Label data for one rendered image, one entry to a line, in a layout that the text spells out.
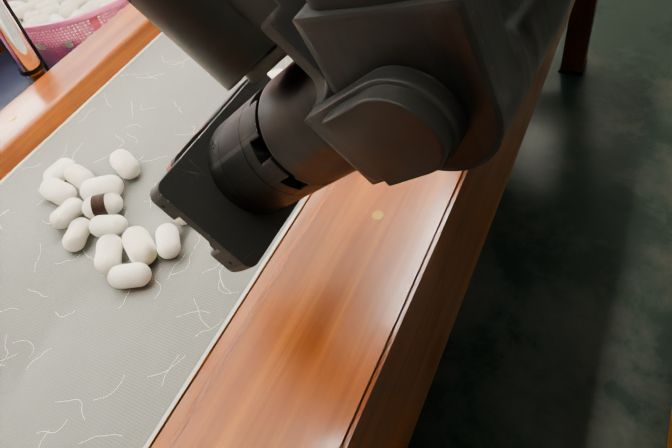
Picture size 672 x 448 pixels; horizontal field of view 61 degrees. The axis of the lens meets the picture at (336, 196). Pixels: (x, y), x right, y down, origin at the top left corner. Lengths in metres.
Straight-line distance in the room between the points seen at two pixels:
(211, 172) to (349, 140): 0.13
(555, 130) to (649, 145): 0.23
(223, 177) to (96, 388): 0.20
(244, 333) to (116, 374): 0.10
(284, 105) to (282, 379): 0.18
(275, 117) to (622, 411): 1.04
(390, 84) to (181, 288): 0.32
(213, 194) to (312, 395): 0.13
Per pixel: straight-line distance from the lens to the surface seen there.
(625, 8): 2.15
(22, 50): 0.71
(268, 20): 0.20
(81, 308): 0.49
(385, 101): 0.16
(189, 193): 0.30
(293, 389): 0.36
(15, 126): 0.65
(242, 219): 0.31
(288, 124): 0.24
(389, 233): 0.41
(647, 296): 1.35
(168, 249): 0.46
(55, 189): 0.56
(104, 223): 0.51
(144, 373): 0.43
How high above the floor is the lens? 1.09
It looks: 47 degrees down
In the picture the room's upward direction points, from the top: 13 degrees counter-clockwise
